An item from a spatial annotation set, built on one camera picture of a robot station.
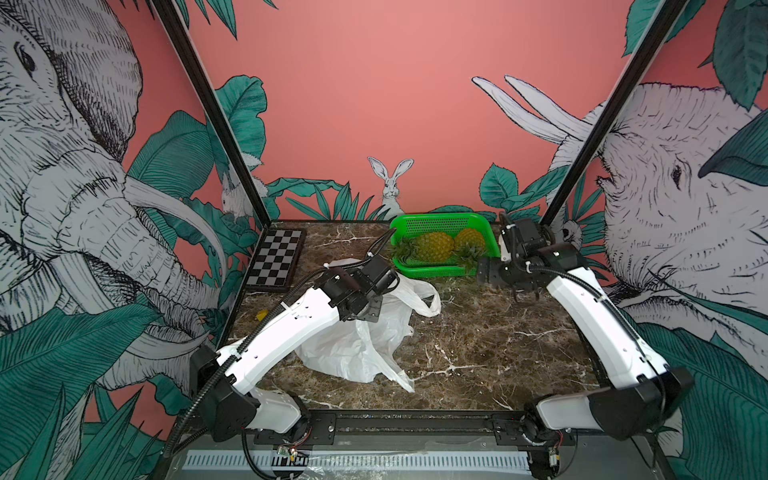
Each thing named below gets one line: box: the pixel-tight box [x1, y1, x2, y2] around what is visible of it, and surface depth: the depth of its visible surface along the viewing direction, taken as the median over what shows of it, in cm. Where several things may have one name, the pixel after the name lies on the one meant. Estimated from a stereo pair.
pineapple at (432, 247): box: [392, 232, 455, 263], surface depth 102 cm
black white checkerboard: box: [245, 228, 306, 293], surface depth 109 cm
